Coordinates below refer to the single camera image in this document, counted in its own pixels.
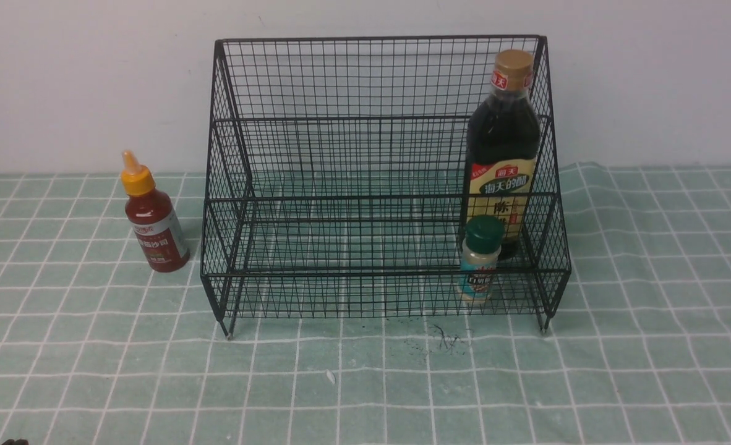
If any green checkered tablecloth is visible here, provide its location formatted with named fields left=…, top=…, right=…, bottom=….
left=0, top=164, right=731, bottom=444

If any small green-capped spice jar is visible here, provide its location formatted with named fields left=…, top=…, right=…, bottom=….
left=457, top=214, right=505, bottom=305

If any red ketchup bottle yellow cap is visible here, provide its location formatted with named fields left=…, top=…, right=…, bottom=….
left=121, top=150, right=190, bottom=273

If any dark vinegar bottle gold cap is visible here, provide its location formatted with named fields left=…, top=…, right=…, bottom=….
left=461, top=49, right=542, bottom=260

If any small black object at edge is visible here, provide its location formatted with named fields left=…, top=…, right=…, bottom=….
left=1, top=438, right=29, bottom=445

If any black wire mesh rack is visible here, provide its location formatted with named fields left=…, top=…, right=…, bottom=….
left=200, top=34, right=572, bottom=338

